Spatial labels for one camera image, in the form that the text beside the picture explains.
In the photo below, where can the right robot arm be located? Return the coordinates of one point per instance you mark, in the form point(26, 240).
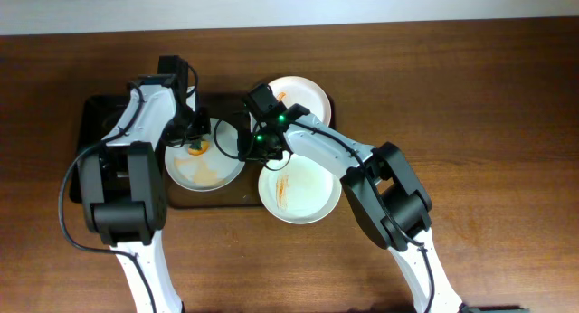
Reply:
point(388, 200)

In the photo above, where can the green and yellow sponge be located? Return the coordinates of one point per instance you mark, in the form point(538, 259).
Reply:
point(198, 147)

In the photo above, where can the white plate top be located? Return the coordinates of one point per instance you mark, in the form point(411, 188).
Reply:
point(291, 90)

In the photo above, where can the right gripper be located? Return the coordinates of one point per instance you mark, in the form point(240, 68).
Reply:
point(257, 151)

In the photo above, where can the brown plastic tray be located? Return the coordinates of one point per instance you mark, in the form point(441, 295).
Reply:
point(243, 190)

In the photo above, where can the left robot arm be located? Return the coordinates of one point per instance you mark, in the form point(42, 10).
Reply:
point(130, 227)

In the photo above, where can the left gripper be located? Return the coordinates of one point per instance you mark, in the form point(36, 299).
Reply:
point(194, 135)

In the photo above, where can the white plate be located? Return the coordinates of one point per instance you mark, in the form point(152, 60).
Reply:
point(291, 90)
point(297, 190)

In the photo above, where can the black plastic tray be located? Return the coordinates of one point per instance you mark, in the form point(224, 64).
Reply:
point(100, 115)

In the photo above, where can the white plate bottom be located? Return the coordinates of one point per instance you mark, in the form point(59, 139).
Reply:
point(297, 190)

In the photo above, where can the grey-white plate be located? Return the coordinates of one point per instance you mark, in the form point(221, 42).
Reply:
point(201, 173)

